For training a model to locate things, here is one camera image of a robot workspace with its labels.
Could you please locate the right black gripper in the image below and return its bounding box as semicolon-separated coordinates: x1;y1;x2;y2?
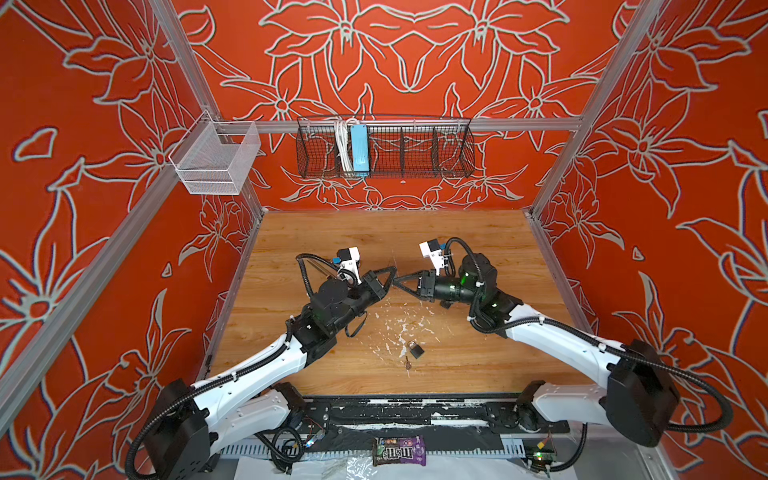
393;271;485;308

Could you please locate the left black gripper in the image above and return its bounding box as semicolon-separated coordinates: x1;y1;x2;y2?
329;265;395;335

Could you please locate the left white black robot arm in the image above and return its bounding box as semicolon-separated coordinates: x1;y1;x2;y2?
124;258;397;479

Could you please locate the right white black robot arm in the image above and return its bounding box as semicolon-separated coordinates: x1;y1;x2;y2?
394;237;734;447

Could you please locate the dark padlock near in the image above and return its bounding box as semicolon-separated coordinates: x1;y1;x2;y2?
408;341;425;359

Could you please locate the light blue box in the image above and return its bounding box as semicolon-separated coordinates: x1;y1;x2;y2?
349;123;370;177

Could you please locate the m&m candy bag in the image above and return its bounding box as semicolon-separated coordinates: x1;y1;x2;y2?
372;435;427;467

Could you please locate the small electronics board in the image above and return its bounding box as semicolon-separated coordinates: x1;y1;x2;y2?
522;439;557;476

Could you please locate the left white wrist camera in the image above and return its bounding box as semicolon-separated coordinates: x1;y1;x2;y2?
333;247;361;285

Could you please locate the black wire wall basket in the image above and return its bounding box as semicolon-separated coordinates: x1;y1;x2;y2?
296;114;476;179

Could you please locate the white coiled cable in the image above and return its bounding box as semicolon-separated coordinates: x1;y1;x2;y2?
333;119;355;174

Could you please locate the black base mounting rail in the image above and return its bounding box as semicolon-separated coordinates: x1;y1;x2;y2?
287;394;571;436

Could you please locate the white mesh wall basket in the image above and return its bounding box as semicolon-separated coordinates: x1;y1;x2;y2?
169;112;261;195

